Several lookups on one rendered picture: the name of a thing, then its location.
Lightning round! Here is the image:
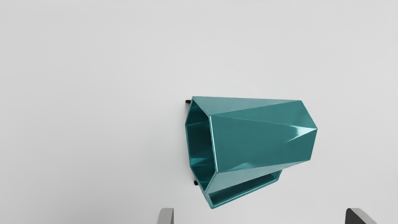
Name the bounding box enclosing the teal faceted mug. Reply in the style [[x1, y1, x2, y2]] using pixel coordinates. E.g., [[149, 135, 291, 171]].
[[185, 96, 318, 209]]

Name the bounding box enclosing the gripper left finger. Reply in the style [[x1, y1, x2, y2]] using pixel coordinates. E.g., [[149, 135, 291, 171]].
[[157, 208, 174, 224]]

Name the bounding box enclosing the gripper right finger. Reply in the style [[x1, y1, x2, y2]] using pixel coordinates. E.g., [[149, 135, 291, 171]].
[[346, 208, 377, 224]]

